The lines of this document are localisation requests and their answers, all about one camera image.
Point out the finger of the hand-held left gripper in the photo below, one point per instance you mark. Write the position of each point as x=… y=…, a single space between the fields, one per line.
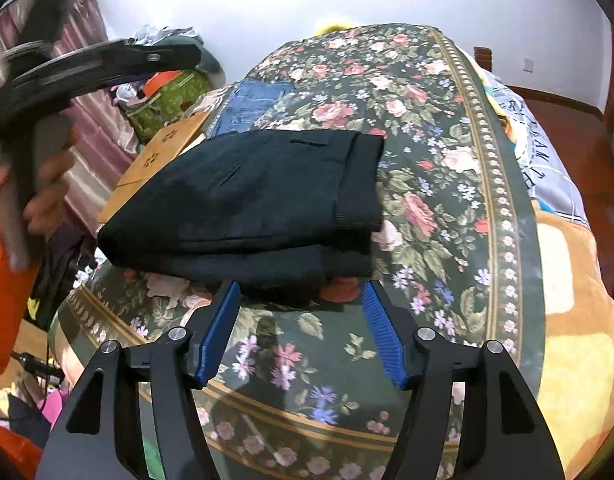
x=137 y=55
x=54 y=5

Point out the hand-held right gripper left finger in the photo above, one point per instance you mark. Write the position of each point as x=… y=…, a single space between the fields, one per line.
x=218 y=325

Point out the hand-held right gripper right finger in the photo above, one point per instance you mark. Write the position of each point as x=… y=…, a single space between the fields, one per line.
x=382 y=332

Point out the black pants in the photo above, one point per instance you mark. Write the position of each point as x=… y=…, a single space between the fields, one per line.
x=247 y=200

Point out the person's left hand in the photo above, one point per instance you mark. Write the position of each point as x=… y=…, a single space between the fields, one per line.
x=49 y=195

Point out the pile of clothes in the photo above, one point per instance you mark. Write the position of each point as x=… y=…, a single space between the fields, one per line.
x=159 y=34

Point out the orange box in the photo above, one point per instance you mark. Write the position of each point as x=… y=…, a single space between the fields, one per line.
x=159 y=82

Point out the green patterned storage bag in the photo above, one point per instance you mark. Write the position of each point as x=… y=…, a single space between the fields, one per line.
x=172 y=100

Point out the grey long pillow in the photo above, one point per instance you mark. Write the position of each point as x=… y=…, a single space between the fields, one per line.
x=202 y=52

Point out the striped red curtain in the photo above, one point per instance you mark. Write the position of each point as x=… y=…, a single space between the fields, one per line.
x=92 y=110

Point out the wooden lap table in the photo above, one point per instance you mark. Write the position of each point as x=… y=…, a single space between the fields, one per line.
x=157 y=160

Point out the blue jeans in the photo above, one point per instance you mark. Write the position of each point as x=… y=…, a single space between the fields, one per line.
x=252 y=105

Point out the floral blanket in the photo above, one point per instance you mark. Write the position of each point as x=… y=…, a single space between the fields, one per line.
x=437 y=170

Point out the yellow foam tube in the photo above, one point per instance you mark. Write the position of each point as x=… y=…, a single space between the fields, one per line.
x=332 y=27

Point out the yellow orange blanket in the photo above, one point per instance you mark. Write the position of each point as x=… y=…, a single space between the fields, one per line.
x=582 y=340

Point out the cartoon printed bedsheet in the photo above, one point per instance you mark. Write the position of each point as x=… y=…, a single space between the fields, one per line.
x=537 y=145

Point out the wooden bed post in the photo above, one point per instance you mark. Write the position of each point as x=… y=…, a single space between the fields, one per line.
x=483 y=59

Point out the white wall socket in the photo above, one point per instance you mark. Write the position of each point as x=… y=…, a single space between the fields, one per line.
x=529 y=63

